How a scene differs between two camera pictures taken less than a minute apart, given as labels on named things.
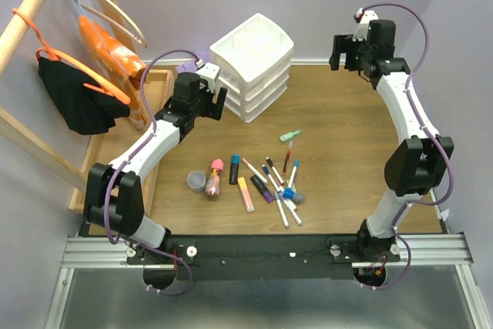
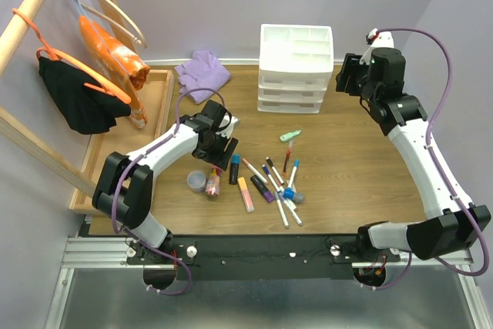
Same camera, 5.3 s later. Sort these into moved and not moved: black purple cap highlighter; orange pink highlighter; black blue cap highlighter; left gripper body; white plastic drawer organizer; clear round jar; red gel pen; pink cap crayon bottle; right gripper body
Moved: right gripper body; left gripper body; white plastic drawer organizer
Not moved: clear round jar; pink cap crayon bottle; black blue cap highlighter; red gel pen; orange pink highlighter; black purple cap highlighter
